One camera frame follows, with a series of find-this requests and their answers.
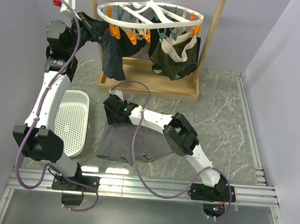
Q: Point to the grey striped boxer underwear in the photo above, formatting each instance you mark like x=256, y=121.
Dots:
x=119, y=140

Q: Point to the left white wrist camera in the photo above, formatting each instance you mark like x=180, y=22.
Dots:
x=65, y=9

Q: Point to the aluminium mounting rail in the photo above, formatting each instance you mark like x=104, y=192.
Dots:
x=122, y=199

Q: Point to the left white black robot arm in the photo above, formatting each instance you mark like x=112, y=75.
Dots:
x=36, y=137

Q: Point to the olive green hanging underwear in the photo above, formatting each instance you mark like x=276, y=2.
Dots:
x=176, y=58

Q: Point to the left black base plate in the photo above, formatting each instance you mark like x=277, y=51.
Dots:
x=86, y=184

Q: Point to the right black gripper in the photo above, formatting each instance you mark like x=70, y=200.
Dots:
x=111, y=119

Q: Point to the teal clothes peg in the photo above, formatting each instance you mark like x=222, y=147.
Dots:
x=162, y=33
x=174, y=33

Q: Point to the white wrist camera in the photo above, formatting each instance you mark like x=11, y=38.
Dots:
x=116, y=92
x=65, y=9

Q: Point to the wooden hanger stand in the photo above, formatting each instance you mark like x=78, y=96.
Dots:
x=141, y=79

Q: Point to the white round clip hanger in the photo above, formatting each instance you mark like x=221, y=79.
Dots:
x=148, y=15

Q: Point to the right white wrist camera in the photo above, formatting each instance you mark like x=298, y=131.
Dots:
x=116, y=92

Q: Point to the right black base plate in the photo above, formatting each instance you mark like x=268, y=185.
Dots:
x=202, y=192

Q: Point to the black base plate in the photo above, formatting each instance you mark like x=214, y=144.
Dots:
x=202, y=192
x=86, y=184

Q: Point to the black box under rail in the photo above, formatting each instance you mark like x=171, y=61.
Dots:
x=71, y=199

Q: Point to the navy striped hanging underwear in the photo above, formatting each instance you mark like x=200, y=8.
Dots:
x=112, y=66

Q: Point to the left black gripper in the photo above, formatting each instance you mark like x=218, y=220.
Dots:
x=96, y=28

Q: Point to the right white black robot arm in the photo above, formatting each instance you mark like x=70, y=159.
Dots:
x=179, y=134

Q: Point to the white perforated plastic basket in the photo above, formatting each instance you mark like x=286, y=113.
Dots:
x=71, y=121

